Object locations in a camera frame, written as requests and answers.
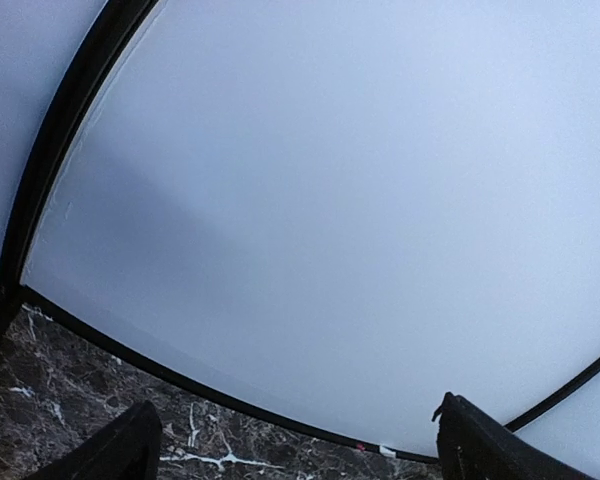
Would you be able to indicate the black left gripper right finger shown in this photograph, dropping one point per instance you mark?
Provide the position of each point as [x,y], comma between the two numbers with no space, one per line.
[472,445]

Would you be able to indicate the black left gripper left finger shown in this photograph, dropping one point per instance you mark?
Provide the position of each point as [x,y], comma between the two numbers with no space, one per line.
[126,448]

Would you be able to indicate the black right frame post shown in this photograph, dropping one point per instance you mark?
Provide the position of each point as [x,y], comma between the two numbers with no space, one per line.
[555,398]

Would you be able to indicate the black frame post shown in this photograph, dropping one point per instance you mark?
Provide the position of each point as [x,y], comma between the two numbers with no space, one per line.
[103,44]
[555,398]

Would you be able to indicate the black left frame post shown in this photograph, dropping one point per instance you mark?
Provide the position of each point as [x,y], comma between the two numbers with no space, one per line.
[103,44]

